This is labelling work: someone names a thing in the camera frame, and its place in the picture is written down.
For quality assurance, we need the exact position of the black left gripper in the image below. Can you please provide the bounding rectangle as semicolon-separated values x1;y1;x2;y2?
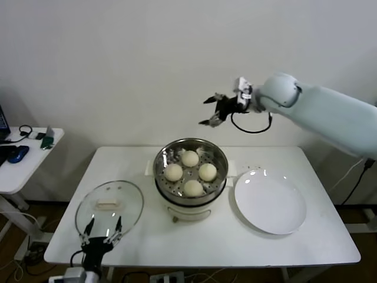
78;216;123;274

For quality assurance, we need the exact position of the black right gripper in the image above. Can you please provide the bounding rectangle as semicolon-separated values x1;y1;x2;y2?
199;92;251;128

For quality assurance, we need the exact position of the glass lid with cream handle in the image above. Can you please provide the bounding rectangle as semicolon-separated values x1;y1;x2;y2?
75;180;145;241

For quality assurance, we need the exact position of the white steamed baozi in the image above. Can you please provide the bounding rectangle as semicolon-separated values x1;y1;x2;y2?
198;163;218;182
181;150;200;168
164;163;183;182
183;179;204;198

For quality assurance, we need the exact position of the stainless steel steamer basket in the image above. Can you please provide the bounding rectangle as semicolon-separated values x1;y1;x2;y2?
143;137;237;207

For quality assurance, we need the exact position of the white power strip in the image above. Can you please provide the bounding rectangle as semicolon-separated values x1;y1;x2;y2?
150;271;185;283

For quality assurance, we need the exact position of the cream electric cooker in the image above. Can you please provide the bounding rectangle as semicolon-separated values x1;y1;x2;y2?
154;176;227;223

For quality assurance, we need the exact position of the white side table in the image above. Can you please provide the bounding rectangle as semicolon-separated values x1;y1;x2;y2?
0;127;65;236

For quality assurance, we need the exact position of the white work table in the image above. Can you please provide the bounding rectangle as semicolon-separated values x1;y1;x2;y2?
43;146;362;283

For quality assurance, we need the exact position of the green and grey tool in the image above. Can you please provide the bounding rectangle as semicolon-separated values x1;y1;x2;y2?
40;126;56;150

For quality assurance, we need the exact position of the white round plate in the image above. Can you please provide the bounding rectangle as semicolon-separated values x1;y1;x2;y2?
234;169;307;236

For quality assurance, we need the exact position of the blue computer mouse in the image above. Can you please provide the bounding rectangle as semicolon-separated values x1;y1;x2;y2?
7;145;30;164

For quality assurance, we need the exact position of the dark laptop screen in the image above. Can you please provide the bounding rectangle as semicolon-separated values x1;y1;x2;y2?
0;104;12;142

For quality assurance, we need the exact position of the white metal desk base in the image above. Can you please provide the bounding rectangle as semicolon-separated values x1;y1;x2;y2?
344;208;377;233

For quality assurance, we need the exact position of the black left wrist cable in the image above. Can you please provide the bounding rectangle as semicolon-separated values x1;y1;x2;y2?
70;249;86;269

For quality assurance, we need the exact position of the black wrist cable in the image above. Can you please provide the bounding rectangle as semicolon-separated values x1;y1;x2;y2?
70;249;86;269
230;111;272;134

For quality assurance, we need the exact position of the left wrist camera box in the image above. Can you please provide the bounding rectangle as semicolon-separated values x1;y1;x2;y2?
48;266;100;283

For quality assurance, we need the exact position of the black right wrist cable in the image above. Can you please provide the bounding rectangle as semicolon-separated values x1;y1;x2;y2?
230;111;272;134

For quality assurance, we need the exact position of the white power cable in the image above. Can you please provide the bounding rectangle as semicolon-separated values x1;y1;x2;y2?
328;159;366;192

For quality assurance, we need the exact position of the black power cable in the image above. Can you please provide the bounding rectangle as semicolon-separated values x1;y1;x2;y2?
340;159;375;206

